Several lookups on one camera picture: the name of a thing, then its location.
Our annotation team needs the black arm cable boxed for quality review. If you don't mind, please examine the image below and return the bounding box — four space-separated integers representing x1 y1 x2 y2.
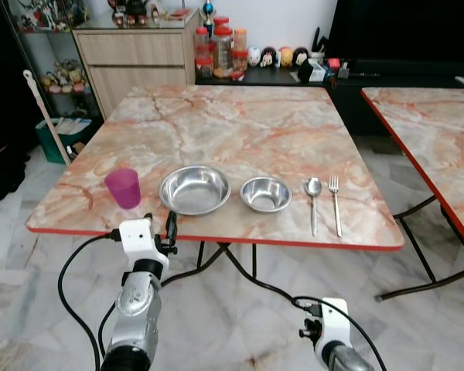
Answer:
57 230 125 371
292 295 389 371

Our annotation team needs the square marble folding table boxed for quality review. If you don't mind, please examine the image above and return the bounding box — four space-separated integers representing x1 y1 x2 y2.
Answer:
25 83 405 302

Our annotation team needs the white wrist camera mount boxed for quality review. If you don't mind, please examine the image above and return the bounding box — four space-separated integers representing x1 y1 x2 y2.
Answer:
118 219 171 271
317 298 351 364

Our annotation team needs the black sofa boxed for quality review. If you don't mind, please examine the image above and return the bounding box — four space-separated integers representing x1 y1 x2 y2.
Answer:
0 0 44 212

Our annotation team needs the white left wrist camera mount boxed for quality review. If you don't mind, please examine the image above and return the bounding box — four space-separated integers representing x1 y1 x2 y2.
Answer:
118 219 171 271

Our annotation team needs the plush toys group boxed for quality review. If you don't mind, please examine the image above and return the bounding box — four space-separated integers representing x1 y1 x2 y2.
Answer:
40 60 90 96

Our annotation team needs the purple plastic cup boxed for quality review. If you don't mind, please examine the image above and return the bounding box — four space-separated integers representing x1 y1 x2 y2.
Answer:
104 168 142 210

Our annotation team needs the white and blue box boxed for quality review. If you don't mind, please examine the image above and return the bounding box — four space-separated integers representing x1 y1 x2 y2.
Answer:
298 60 330 83

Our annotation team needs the black round figurine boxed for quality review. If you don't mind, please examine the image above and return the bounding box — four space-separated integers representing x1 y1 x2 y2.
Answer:
261 46 279 69
292 46 310 69

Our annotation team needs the yellow round figurine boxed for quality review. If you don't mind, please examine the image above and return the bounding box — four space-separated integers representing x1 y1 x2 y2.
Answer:
278 46 294 69

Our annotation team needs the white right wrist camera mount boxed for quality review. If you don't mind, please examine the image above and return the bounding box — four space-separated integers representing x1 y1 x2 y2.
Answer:
317 298 351 364

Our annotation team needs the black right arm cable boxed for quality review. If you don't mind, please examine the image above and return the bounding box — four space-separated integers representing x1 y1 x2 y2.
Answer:
292 295 389 371

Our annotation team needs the steel fork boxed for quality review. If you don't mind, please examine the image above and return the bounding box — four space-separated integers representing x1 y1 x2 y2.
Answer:
328 175 343 239

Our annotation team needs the long pale wooden stick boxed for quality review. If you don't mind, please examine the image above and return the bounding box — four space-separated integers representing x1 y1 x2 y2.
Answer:
23 70 71 165

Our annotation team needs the glass display shelf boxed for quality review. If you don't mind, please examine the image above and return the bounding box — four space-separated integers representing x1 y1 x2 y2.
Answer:
0 0 106 126

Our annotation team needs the blue ball trophy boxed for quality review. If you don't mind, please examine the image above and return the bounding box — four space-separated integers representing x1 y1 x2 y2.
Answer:
202 2 216 36

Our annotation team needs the small steel bowl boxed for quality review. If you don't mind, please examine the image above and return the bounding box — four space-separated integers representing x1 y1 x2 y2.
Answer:
240 176 293 213

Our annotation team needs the steel spoon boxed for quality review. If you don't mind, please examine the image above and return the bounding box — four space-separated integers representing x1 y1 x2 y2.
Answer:
305 177 323 238

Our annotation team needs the marble table with red edge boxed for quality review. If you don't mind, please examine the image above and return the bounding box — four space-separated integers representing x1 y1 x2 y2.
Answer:
361 87 464 302

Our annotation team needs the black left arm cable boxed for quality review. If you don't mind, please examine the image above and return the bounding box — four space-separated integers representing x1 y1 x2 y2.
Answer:
57 230 125 371

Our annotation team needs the orange-lidded snack jar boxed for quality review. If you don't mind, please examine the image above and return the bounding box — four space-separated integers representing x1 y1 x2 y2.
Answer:
232 29 249 73

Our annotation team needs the slim red-lidded jar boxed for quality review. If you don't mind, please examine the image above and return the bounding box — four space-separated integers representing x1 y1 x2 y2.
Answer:
195 27 212 59

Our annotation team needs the green storage bin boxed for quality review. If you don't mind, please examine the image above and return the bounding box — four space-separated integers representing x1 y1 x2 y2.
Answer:
36 116 103 165

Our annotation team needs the black television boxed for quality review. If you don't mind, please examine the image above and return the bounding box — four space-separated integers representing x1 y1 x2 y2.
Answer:
325 0 464 64

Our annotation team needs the wooden drawer cabinet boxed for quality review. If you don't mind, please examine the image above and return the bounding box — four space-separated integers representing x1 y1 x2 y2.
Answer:
72 11 200 118

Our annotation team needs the large steel bowl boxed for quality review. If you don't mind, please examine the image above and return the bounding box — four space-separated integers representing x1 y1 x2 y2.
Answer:
159 165 232 216

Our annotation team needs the small red-lidded jar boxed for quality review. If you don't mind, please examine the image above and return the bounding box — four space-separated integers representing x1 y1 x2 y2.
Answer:
195 56 215 78

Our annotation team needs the large red-lidded snack jar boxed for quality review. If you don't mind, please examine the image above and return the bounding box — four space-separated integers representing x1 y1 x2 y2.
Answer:
213 26 235 78

